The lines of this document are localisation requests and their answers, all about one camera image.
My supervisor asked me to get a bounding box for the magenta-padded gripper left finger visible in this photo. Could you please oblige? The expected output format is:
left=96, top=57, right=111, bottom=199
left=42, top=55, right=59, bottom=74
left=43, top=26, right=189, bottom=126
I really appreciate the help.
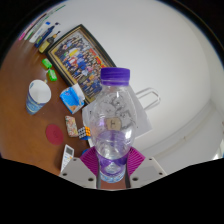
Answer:
left=59, top=146, right=101, bottom=190

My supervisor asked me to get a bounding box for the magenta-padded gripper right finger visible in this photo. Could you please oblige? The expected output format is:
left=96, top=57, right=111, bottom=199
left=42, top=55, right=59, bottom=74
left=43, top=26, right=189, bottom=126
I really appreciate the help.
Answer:
left=125, top=146, right=168, bottom=190

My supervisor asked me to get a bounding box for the clear purple-capped water bottle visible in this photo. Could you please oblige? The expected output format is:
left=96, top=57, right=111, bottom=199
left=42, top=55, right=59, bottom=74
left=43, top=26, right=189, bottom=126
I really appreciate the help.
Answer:
left=88, top=67, right=138, bottom=184

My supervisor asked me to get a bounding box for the white remote control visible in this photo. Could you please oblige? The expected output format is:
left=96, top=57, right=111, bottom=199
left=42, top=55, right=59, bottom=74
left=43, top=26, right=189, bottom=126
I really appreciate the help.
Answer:
left=60, top=143, right=75, bottom=173

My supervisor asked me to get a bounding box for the small puzzle cube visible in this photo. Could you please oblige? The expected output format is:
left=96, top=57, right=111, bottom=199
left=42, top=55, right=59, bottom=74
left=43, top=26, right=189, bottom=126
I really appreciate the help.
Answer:
left=77, top=125, right=92, bottom=141

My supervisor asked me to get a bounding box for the flat round red coaster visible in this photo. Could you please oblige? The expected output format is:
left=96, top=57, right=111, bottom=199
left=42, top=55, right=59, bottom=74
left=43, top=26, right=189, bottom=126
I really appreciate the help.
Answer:
left=45, top=123, right=65, bottom=146

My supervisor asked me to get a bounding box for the small floral patterned box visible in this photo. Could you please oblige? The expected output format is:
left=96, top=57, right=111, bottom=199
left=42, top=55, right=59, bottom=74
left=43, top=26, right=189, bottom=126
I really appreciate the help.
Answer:
left=64, top=115, right=80, bottom=138

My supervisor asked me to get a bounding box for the white printed paper bag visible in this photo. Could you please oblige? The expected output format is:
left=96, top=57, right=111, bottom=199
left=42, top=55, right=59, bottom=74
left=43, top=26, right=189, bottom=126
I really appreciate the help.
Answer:
left=81, top=87, right=162, bottom=148

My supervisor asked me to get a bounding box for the blue tissue pack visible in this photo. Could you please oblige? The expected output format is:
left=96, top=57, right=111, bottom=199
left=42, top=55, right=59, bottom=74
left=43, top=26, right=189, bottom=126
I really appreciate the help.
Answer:
left=59, top=83, right=86, bottom=115

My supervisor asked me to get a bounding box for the blue patterned paper cup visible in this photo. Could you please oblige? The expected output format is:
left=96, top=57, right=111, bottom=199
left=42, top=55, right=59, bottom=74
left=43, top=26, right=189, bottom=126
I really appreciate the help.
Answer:
left=25, top=79, right=53, bottom=116

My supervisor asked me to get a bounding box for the dark-framed group photo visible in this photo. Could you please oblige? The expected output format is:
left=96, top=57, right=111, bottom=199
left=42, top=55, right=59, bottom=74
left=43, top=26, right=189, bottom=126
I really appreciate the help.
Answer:
left=45, top=23, right=118, bottom=105

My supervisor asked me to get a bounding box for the yellow-labelled dark pump bottle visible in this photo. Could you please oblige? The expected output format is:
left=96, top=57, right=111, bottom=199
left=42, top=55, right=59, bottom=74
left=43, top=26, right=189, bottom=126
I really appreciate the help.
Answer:
left=38, top=30, right=62, bottom=54

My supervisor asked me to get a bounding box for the white bottle with blue cap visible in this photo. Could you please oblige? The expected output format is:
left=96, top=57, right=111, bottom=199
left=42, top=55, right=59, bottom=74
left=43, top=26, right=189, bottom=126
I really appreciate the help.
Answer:
left=29, top=21, right=51, bottom=44

